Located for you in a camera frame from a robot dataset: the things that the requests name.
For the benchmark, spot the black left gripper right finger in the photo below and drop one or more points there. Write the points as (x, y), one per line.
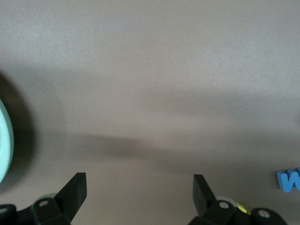
(204, 201)

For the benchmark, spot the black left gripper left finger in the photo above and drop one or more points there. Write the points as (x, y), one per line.
(72, 194)

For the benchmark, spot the blue foam letter W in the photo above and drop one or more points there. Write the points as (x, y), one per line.
(287, 181)

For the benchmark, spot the yellow foam letter c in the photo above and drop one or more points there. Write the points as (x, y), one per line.
(241, 207)

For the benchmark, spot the pale green plate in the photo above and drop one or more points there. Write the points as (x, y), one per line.
(5, 145)

